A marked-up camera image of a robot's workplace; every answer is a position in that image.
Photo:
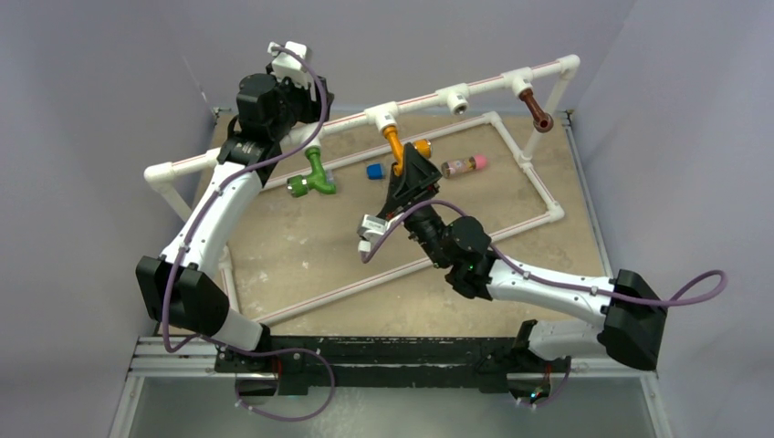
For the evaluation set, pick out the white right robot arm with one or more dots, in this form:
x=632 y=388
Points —
x=544 y=290

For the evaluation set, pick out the blue cube block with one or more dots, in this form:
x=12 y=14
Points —
x=375 y=172

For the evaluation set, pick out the green water faucet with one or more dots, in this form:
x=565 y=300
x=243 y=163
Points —
x=317 y=180

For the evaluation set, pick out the brown water faucet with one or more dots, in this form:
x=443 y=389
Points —
x=542 y=120

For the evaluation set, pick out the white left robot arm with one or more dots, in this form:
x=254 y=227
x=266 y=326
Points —
x=177 y=286

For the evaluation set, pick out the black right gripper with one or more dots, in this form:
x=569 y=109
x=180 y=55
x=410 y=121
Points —
x=413 y=164

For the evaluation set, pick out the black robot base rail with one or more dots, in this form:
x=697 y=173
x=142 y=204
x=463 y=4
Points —
x=489 y=365

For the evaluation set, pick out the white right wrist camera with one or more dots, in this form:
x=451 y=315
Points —
x=370 y=230

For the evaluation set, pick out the orange water faucet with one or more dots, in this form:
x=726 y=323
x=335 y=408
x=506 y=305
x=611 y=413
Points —
x=423 y=146

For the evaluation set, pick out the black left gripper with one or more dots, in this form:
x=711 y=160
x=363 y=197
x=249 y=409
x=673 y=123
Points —
x=314 y=111

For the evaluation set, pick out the pink capped small bottle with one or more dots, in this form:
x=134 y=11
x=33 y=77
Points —
x=456 y=167

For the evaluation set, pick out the white PVC pipe frame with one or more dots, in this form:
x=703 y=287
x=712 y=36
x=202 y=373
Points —
x=393 y=109

